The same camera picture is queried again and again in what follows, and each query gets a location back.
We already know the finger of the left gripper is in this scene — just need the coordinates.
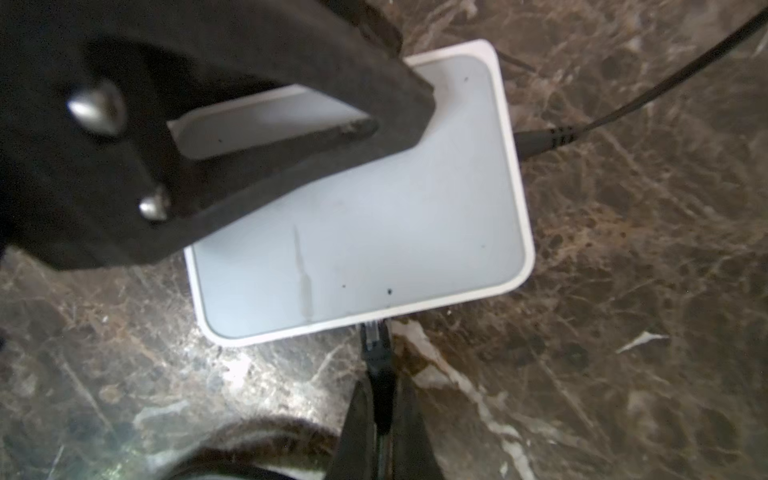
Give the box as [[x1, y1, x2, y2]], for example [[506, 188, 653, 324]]
[[1, 1, 436, 270]]

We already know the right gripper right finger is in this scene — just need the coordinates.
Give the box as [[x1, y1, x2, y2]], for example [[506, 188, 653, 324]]
[[391, 376, 444, 480]]

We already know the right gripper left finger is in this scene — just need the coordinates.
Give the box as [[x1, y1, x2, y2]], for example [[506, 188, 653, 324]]
[[325, 377, 375, 480]]

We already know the black cable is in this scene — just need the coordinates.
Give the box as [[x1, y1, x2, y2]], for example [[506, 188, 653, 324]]
[[161, 320, 397, 480]]

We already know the white rectangular device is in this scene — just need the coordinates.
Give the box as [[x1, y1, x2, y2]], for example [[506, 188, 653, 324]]
[[185, 40, 536, 347]]

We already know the small black adapter with cable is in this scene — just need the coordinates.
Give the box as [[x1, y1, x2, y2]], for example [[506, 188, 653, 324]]
[[513, 7, 767, 160]]

